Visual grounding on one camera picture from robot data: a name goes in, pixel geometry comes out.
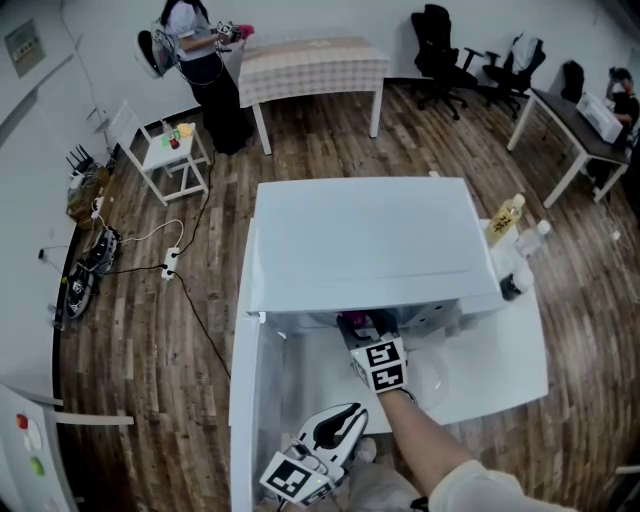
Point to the white microwave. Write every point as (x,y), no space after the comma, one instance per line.
(360,240)

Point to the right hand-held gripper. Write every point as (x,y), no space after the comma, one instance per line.
(382,365)

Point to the black chair back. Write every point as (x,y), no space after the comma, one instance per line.
(573,80)

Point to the black router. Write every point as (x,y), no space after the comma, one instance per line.
(80,159)

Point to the person's right forearm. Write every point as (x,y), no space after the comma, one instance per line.
(425,440)

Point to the small red item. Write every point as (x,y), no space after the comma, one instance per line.
(21,421)

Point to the pink object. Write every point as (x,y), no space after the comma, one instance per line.
(247,31)

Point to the white box appliance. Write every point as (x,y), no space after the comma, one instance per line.
(599,116)

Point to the plaid-cloth table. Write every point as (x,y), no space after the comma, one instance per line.
(310,65)

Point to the white shelf unit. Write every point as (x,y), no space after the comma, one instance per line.
(20,475)

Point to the dark liquid jar white lid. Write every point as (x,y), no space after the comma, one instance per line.
(515,285)

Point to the small white item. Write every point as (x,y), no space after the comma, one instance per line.
(33,436)

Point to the person's right shoe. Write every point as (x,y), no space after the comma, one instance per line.
(365,450)

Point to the person's white clothing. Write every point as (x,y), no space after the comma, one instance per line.
(480,490)

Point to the black chair with white garment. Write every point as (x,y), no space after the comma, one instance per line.
(515,70)

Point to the clear glass plate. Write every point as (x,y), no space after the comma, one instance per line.
(430,380)

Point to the clear water bottle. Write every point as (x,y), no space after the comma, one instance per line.
(532,240)

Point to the yellow drink bottle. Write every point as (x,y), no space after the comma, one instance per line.
(502,220)

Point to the dark-topped white-legged table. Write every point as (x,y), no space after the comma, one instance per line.
(575,130)

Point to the yellow toy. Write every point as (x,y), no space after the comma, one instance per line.
(186,130)

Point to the small clear bottle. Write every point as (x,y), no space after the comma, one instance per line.
(166,129)

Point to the brown cardboard box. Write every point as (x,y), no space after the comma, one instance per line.
(90,195)

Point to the small white stand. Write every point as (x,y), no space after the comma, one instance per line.
(170,155)

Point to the black office chair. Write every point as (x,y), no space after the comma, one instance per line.
(440,55)

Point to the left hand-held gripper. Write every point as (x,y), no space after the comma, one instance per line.
(290,477)

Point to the idle gripper device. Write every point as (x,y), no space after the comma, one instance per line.
(79,292)
(104,250)

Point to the wall poster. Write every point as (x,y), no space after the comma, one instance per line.
(25,47)

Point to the white power strip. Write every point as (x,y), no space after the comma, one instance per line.
(170,262)

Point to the small green item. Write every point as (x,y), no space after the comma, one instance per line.
(37,466)

